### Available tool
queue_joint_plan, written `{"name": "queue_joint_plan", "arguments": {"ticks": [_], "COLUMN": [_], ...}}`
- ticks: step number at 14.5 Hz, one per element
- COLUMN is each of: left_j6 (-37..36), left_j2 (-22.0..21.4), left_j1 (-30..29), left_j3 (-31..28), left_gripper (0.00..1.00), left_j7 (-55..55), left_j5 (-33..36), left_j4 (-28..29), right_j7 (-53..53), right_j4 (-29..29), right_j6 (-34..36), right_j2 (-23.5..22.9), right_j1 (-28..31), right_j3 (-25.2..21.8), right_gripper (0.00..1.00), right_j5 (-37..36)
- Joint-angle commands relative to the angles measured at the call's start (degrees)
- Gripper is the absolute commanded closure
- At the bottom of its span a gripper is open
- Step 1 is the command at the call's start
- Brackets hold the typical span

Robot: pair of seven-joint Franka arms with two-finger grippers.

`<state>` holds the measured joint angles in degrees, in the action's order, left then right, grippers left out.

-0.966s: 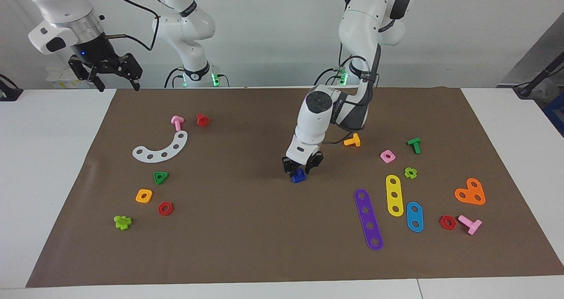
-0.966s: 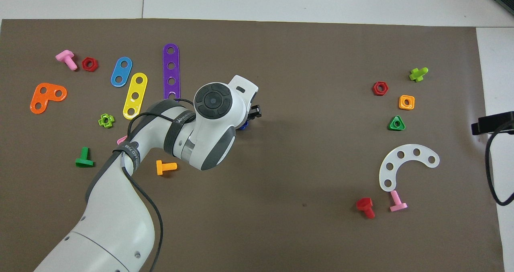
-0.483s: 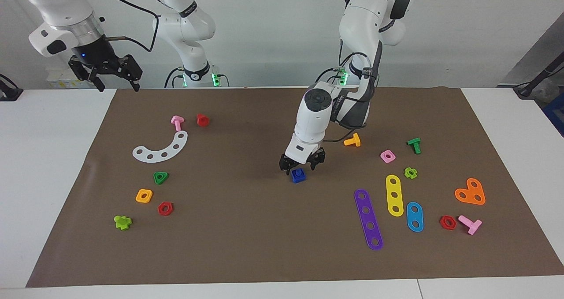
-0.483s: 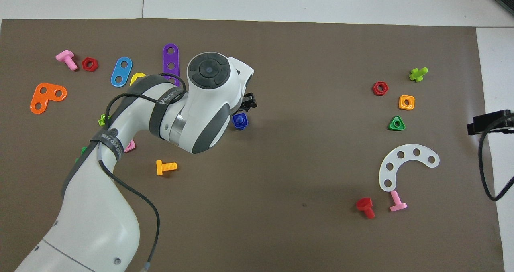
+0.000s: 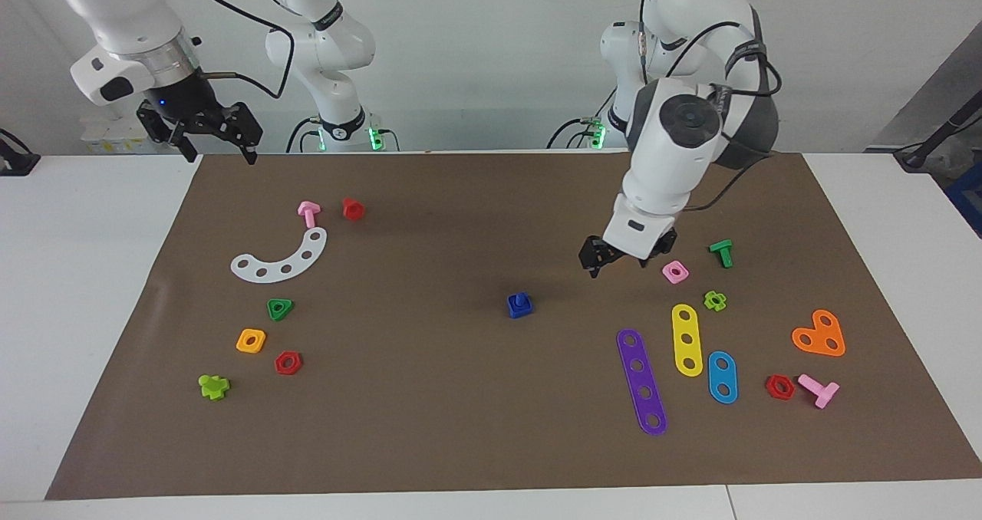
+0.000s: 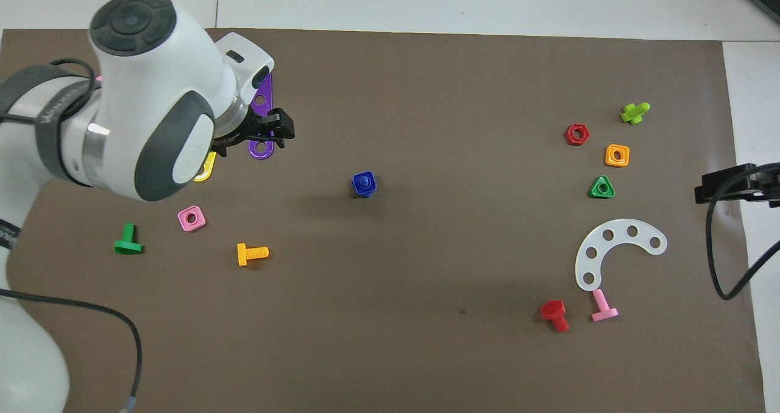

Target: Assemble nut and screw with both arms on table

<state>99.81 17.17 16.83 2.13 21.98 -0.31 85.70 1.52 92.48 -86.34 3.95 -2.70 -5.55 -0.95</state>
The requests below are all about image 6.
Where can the brown table mat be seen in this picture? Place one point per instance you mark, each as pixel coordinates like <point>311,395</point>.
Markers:
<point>426,279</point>

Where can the purple four-hole strip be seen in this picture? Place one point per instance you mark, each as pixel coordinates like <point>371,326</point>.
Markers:
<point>265,90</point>

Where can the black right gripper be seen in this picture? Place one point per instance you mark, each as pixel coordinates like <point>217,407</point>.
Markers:
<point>746,184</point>

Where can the green triangle plastic nut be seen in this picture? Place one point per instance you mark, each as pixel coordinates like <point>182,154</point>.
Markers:
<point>594,194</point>

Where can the red plastic screw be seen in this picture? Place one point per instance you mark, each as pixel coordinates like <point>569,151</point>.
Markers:
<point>555,312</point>

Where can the pink square plastic nut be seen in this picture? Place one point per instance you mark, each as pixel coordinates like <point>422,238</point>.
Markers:
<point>199,224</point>

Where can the red hexagon plastic nut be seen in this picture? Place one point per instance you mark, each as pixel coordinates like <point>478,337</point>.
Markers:
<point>569,137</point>

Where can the lime cross-head plastic screw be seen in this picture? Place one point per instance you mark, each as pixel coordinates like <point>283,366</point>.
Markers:
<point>635,112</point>

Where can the blue square plastic nut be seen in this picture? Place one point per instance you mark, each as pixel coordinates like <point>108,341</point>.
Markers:
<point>371,188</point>

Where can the orange square plastic nut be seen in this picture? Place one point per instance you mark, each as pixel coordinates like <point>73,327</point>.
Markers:
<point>609,160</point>

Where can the green plastic screw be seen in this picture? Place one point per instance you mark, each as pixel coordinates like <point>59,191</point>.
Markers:
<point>128,242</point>

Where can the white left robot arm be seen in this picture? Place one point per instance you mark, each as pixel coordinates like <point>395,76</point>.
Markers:
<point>152,96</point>

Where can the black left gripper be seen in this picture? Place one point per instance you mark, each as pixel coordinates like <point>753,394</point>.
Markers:
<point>256,130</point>

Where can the white curved perforated plate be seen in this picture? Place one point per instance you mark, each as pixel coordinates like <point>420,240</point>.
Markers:
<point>620,230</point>

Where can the yellow three-hole strip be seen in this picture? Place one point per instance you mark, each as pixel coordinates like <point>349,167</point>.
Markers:
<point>206,168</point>

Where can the blue plastic screw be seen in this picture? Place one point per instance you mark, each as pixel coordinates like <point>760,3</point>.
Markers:
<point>364,182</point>

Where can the orange plastic screw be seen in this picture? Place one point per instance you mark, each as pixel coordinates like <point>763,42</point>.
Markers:
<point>251,254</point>

